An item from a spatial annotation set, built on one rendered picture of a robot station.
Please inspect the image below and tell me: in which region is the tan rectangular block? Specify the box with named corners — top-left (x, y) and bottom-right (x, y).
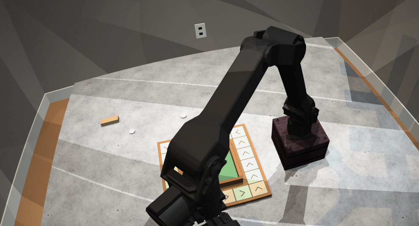
top-left (100, 115), bottom-right (119, 127)

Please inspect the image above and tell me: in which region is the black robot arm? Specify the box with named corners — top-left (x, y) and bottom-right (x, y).
top-left (146, 26), bottom-right (319, 226)

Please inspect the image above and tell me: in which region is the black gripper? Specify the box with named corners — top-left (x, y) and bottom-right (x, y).
top-left (195, 190), bottom-right (240, 226)

